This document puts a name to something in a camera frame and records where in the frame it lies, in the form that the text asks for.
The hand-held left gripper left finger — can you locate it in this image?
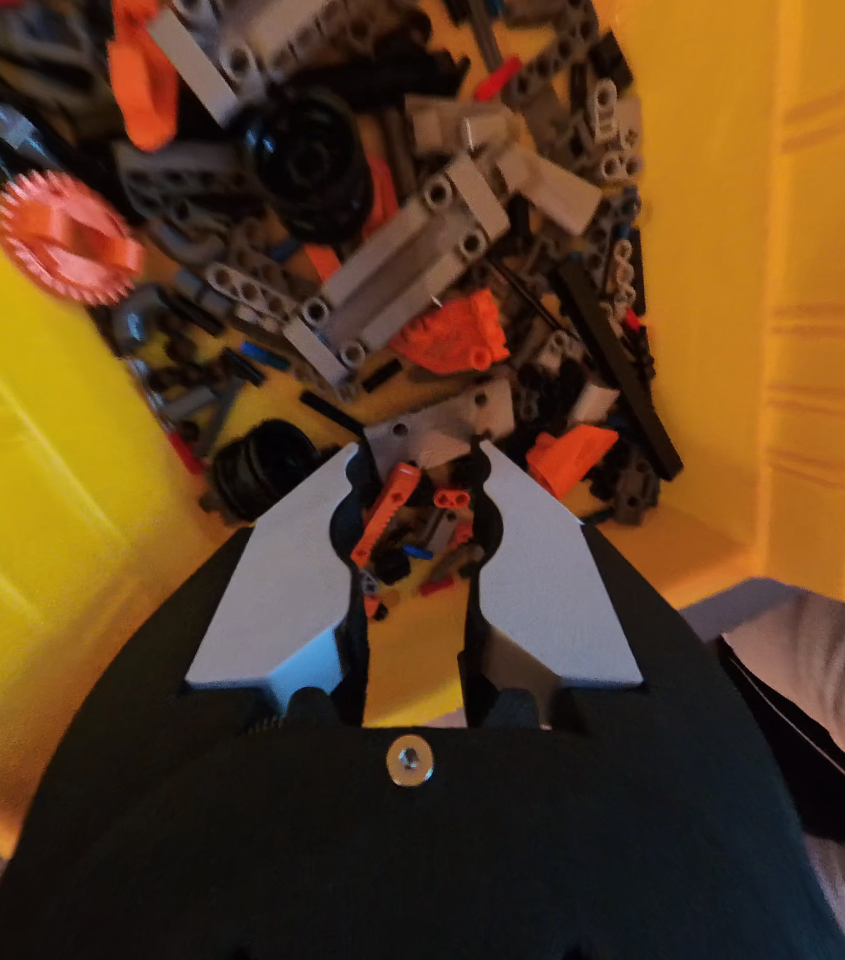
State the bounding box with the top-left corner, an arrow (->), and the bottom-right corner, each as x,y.
184,441 -> 380,729

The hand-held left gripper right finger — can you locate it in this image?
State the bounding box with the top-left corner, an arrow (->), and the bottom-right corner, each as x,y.
458,439 -> 646,729

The pile of building bricks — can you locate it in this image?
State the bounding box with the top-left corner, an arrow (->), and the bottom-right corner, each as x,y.
0,0 -> 686,624

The yellow plastic bin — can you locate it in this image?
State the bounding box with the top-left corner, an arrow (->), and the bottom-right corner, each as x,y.
0,0 -> 845,860

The long grey brick panel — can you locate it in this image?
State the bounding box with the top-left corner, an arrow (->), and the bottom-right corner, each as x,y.
283,153 -> 511,385

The orange toy gear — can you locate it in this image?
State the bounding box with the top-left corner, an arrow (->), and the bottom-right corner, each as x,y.
0,169 -> 146,307

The black toy wheel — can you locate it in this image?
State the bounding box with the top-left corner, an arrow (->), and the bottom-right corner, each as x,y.
241,88 -> 376,243

